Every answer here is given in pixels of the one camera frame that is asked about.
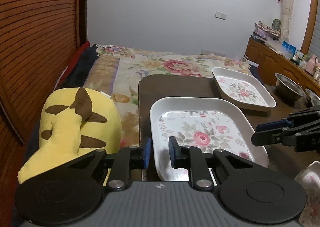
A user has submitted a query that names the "floral tray back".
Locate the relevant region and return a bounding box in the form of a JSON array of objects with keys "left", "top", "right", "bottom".
[{"left": 212, "top": 67, "right": 277, "bottom": 112}]

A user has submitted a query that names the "wooden louvered wardrobe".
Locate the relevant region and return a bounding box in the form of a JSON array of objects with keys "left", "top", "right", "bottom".
[{"left": 0, "top": 0, "right": 90, "bottom": 145}]

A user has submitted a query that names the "medium steel bowl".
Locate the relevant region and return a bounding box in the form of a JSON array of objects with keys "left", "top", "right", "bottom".
[{"left": 305, "top": 88, "right": 320, "bottom": 104}]

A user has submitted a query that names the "pile of folded fabric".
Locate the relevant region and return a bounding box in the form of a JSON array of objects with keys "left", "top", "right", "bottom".
[{"left": 253, "top": 21, "right": 280, "bottom": 41}]

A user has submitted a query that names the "wall power strip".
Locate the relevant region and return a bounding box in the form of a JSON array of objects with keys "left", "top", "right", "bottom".
[{"left": 201, "top": 50, "right": 226, "bottom": 57}]

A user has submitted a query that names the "floral tray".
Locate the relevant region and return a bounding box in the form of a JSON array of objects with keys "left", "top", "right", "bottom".
[
  {"left": 295, "top": 161, "right": 320, "bottom": 227},
  {"left": 212, "top": 67, "right": 277, "bottom": 112},
  {"left": 150, "top": 97, "right": 269, "bottom": 181}
]

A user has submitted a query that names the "yellow plush toy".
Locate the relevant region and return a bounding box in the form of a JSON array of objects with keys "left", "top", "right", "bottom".
[{"left": 17, "top": 87, "right": 121, "bottom": 184}]

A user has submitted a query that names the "small steel bowl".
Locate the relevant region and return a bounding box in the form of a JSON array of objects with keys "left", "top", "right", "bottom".
[{"left": 274, "top": 73, "right": 306, "bottom": 105}]

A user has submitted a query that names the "white wall switch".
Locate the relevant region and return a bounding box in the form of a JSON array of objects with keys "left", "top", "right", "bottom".
[{"left": 215, "top": 11, "right": 227, "bottom": 20}]

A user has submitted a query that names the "wooden sideboard cabinet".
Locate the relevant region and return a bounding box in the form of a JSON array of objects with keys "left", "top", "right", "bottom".
[{"left": 245, "top": 38, "right": 319, "bottom": 96}]

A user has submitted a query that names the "floral bed blanket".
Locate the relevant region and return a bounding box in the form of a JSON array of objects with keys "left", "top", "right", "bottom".
[{"left": 84, "top": 45, "right": 250, "bottom": 147}]

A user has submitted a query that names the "large steel bowl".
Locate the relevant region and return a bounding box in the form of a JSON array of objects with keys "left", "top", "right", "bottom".
[{"left": 311, "top": 98, "right": 320, "bottom": 106}]

